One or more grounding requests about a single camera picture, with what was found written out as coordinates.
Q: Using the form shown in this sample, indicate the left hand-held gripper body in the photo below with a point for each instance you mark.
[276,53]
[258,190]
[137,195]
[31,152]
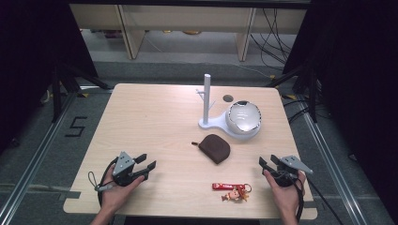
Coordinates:
[122,165]

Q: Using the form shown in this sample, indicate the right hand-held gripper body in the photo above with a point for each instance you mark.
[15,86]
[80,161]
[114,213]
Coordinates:
[289,170]

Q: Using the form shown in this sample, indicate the person's right hand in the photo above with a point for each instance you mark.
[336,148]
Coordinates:
[286,197]

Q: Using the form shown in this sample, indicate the person's left hand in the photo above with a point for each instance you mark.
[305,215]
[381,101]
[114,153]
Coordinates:
[117,193]

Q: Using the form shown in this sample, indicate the brown zip pouch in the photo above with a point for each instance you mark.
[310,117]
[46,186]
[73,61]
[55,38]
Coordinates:
[216,148]

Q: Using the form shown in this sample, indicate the white round bowl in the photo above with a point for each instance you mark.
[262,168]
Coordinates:
[243,117]

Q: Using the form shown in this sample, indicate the dark round table grommet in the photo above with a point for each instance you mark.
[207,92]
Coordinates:
[228,98]

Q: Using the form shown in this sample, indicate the black metal stand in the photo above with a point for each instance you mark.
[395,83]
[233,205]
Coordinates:
[309,90]
[58,90]

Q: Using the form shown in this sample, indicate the white hook stand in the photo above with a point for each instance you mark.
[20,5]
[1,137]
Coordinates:
[206,100]

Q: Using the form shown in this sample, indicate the black curtain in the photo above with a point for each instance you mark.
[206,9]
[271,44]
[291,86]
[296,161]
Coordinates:
[359,78]
[28,62]

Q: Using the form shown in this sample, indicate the beige wooden desk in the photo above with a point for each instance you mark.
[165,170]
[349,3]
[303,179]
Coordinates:
[187,18]

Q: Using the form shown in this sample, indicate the metal floor rail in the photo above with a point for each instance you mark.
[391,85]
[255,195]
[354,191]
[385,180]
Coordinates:
[34,156]
[331,162]

